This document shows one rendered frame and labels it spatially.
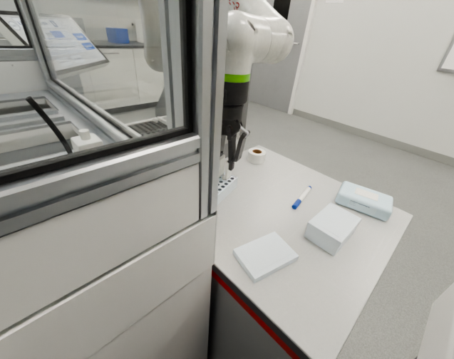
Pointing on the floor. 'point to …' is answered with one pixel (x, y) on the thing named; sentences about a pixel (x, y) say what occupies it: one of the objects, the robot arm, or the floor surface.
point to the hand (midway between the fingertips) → (224, 167)
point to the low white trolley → (236, 211)
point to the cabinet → (168, 328)
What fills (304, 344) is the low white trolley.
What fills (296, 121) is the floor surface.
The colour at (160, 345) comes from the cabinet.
